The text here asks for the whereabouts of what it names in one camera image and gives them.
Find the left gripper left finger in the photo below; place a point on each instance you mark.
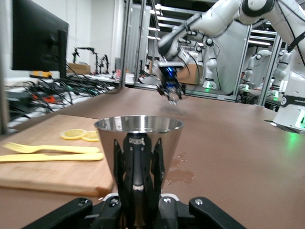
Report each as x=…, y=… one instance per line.
x=71, y=214

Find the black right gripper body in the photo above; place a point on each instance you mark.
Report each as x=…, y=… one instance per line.
x=171, y=77

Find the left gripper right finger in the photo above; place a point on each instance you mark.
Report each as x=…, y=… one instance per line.
x=205, y=214

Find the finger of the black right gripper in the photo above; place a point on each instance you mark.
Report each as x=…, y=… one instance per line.
x=181, y=91
x=164, y=90

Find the steel double jigger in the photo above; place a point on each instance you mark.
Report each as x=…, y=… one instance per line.
x=138, y=143

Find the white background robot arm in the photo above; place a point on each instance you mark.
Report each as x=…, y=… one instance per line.
x=282, y=69
x=210, y=62
x=256, y=64

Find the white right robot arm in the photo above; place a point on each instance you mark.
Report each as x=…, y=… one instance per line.
x=219, y=19

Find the large cardboard box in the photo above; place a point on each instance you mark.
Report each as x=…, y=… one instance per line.
x=190, y=75

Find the liquid spill puddle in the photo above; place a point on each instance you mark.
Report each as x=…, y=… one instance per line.
x=181, y=175

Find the wooden cutting board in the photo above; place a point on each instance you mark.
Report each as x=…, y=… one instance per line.
x=47, y=174

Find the brown table cover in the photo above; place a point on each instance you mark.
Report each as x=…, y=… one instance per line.
x=238, y=167

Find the yellow plastic knife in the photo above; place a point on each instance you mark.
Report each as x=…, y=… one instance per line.
x=59, y=157

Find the yellow plastic fork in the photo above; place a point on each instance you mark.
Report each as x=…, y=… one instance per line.
x=59, y=148

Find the lemon slice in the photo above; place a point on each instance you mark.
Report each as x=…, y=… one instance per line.
x=91, y=136
x=72, y=134

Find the small cardboard box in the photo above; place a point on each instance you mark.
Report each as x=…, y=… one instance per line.
x=79, y=68

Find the yellow tool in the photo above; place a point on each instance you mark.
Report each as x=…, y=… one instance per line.
x=41, y=74

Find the black monitor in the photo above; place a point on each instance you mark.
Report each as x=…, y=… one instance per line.
x=38, y=38

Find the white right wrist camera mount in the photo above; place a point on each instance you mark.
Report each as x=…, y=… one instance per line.
x=171, y=64

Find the aluminium frame post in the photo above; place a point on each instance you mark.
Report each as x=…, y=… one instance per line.
x=126, y=43

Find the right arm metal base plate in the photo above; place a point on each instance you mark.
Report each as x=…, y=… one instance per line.
x=286, y=127

